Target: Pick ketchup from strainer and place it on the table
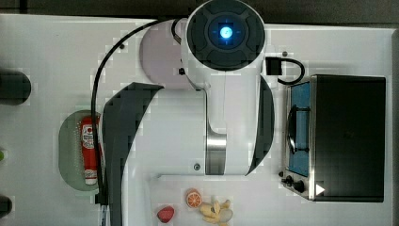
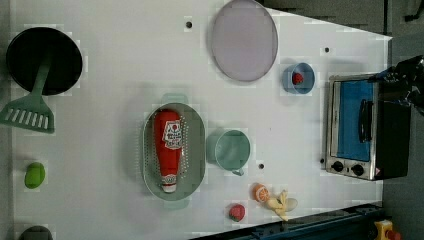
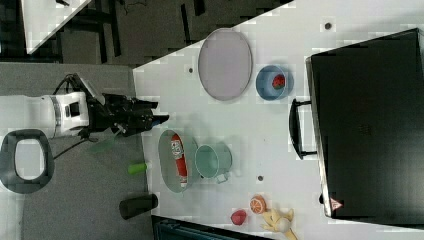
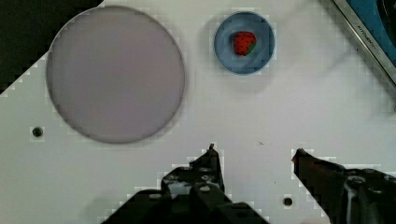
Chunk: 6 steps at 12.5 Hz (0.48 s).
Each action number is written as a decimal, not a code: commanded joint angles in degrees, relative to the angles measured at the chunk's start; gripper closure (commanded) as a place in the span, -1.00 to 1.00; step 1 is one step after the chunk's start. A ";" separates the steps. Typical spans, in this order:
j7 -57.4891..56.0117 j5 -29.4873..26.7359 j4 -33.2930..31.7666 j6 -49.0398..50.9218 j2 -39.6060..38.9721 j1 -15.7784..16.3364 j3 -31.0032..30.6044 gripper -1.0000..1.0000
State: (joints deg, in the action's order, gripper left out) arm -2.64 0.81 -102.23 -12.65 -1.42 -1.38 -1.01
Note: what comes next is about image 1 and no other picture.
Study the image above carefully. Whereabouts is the red plush ketchup bottle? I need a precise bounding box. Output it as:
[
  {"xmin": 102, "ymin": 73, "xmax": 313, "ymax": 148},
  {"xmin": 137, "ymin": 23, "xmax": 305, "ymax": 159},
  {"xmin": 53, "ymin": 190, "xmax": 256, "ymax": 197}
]
[{"xmin": 80, "ymin": 116, "xmax": 103, "ymax": 186}]

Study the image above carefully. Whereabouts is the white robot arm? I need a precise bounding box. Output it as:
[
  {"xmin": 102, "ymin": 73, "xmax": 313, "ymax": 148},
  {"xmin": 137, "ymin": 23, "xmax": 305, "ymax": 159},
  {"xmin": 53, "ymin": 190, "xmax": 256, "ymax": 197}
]
[{"xmin": 101, "ymin": 0, "xmax": 274, "ymax": 226}]

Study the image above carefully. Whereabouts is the orange slice toy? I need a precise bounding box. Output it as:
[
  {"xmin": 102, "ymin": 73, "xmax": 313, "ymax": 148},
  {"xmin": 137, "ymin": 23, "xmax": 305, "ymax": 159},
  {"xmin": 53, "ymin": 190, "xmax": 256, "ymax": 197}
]
[{"xmin": 185, "ymin": 188, "xmax": 202, "ymax": 208}]

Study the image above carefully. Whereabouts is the yellow plush toy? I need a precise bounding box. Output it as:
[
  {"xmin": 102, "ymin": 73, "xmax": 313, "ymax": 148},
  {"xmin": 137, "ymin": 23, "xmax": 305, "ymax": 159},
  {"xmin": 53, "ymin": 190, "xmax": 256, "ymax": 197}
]
[{"xmin": 199, "ymin": 200, "xmax": 233, "ymax": 226}]

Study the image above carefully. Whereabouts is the red strawberry toy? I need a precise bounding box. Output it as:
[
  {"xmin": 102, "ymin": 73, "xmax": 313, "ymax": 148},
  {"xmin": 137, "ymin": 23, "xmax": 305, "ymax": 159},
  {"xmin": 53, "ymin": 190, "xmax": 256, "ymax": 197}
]
[{"xmin": 157, "ymin": 205, "xmax": 175, "ymax": 223}]

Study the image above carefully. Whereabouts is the black toaster oven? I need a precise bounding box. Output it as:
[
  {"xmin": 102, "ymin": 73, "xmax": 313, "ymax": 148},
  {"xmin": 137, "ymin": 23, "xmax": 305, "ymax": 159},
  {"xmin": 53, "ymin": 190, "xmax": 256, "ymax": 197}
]
[{"xmin": 279, "ymin": 74, "xmax": 386, "ymax": 202}]

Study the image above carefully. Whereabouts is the black cylinder cup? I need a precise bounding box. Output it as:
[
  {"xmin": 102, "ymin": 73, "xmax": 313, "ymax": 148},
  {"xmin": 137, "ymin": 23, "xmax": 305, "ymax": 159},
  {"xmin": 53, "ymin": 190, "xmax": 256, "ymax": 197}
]
[{"xmin": 0, "ymin": 70, "xmax": 31, "ymax": 105}]

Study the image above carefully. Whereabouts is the black object at edge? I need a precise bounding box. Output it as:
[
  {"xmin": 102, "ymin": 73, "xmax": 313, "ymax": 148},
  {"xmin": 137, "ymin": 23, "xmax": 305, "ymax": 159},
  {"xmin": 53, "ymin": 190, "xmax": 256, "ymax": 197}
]
[{"xmin": 0, "ymin": 196, "xmax": 12, "ymax": 218}]

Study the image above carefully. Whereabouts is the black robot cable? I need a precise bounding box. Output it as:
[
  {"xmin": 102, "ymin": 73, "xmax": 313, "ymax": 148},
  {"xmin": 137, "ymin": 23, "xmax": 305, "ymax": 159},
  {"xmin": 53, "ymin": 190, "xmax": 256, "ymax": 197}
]
[{"xmin": 90, "ymin": 19, "xmax": 177, "ymax": 205}]

